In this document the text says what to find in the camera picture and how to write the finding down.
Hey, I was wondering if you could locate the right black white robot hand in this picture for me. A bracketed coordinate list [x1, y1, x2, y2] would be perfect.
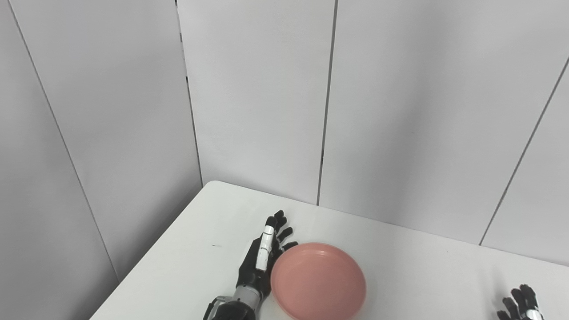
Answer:
[497, 284, 545, 320]

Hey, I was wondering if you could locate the pink round plate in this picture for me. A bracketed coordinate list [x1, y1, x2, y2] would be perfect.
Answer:
[270, 242, 367, 320]

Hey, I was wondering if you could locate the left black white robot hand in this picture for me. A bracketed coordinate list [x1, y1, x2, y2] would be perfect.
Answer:
[236, 210, 299, 299]

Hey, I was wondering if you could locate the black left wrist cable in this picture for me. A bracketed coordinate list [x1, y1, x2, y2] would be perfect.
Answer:
[203, 297, 226, 320]

